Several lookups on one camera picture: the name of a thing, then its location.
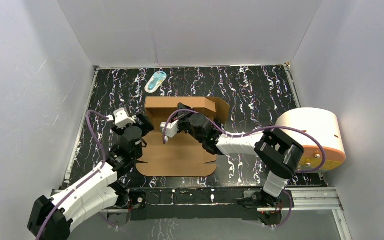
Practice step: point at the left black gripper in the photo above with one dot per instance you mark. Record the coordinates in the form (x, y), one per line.
(144, 122)

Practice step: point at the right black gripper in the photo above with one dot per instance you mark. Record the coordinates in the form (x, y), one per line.
(182, 116)

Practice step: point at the brown cardboard box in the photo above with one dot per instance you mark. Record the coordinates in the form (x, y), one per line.
(182, 155)

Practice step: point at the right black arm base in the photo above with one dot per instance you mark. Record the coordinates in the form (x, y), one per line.
(281, 206)

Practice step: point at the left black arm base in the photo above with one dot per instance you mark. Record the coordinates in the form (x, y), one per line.
(119, 213)

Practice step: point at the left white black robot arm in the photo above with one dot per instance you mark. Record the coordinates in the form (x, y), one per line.
(55, 217)

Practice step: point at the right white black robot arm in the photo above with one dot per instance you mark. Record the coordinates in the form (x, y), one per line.
(279, 152)

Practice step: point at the teal white packaged item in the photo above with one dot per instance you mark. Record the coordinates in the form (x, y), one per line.
(155, 81)

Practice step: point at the large white tape roll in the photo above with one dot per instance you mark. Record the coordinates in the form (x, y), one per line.
(324, 127)

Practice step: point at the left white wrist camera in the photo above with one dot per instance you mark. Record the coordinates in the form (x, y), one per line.
(121, 118)

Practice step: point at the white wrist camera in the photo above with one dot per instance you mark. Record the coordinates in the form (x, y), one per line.
(169, 130)
(121, 118)

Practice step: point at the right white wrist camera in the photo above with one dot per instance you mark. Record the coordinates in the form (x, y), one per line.
(169, 130)

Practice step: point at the aluminium frame rail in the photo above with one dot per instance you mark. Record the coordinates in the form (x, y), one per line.
(218, 203)

